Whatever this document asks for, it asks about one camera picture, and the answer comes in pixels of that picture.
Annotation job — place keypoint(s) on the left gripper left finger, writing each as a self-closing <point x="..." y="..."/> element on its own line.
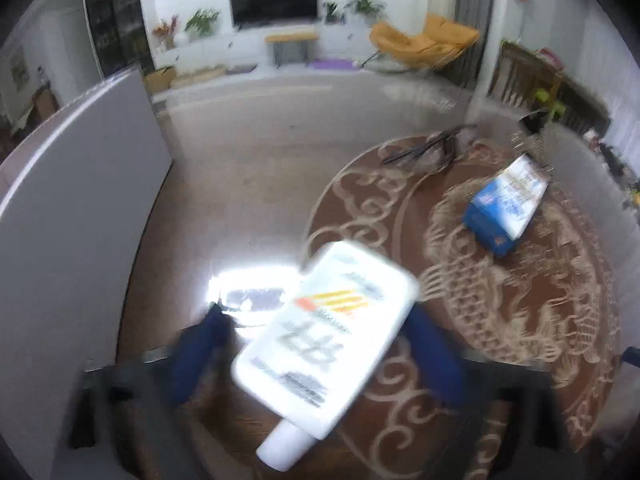
<point x="124" y="418"/>

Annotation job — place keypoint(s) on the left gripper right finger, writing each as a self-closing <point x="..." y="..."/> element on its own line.
<point x="535" y="444"/>

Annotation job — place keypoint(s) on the white sunscreen tube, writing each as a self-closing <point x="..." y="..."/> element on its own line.
<point x="311" y="362"/>

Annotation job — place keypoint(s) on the blue white toothpaste box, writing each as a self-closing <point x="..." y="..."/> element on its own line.
<point x="500" y="213"/>

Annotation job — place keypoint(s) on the wooden dining chair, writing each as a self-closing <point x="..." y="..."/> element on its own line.
<point x="523" y="79"/>

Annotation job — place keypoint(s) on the yellow lounge chair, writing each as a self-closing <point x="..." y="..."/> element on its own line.
<point x="441" y="42"/>

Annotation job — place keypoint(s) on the red flower vase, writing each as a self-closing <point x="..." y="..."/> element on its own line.
<point x="165" y="31"/>

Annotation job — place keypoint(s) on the potted green plant left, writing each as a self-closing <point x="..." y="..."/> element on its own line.
<point x="202" y="23"/>

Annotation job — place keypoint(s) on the potted green plant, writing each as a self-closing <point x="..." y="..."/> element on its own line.
<point x="202" y="23"/>
<point x="371" y="11"/>

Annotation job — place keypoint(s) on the dark glass display cabinet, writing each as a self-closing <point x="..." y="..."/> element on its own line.
<point x="118" y="35"/>

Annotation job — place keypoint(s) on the white tv cabinet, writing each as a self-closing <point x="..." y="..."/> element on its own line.
<point x="250" y="46"/>

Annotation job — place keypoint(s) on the grey white curtain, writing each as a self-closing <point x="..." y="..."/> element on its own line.
<point x="473" y="13"/>

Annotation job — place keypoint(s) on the small potted plant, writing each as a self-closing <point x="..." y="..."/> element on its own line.
<point x="331" y="15"/>

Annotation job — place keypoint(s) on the potted green plant right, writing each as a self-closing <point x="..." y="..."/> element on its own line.
<point x="371" y="11"/>

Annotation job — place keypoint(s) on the black television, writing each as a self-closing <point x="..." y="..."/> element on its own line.
<point x="250" y="13"/>

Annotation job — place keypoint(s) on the grey storage bin wall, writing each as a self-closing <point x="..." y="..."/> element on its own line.
<point x="76" y="196"/>

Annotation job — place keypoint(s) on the black frame eyeglasses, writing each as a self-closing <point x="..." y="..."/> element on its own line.
<point x="444" y="144"/>

